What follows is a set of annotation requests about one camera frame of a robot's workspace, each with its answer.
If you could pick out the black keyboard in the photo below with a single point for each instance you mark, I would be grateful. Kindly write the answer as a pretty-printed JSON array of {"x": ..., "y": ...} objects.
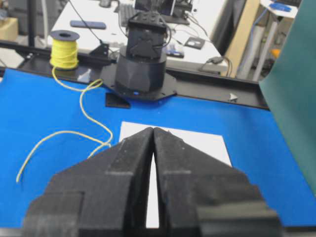
[{"x": 126, "y": 11}]

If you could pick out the white paper sheet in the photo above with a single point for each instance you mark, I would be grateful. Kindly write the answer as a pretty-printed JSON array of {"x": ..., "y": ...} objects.
[{"x": 210, "y": 144}]

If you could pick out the dark blue phone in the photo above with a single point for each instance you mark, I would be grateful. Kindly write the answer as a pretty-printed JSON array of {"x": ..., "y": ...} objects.
[{"x": 88, "y": 24}]

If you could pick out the black table frame rail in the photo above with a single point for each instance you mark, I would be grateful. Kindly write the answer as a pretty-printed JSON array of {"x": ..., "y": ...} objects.
[{"x": 188, "y": 84}]

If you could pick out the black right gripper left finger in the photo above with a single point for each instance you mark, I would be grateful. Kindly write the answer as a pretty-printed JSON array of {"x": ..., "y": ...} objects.
[{"x": 98, "y": 197}]

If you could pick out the blue table mat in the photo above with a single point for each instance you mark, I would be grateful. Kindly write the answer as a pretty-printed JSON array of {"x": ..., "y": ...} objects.
[{"x": 37, "y": 117}]

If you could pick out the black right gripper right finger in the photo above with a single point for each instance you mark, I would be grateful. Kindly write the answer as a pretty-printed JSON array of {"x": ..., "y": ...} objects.
[{"x": 200, "y": 196}]

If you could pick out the white background desk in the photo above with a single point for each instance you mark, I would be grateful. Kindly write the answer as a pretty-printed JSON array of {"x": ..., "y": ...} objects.
[{"x": 195, "y": 38}]

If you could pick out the black triangular bracket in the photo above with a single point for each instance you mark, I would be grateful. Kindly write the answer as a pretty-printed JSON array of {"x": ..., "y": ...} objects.
[{"x": 114, "y": 101}]

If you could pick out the yellow solder spool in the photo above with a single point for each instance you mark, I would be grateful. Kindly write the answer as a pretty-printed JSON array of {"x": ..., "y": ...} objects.
[{"x": 64, "y": 51}]

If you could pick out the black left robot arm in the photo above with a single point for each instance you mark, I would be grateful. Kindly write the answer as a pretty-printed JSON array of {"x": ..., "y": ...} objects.
[{"x": 140, "y": 70}]

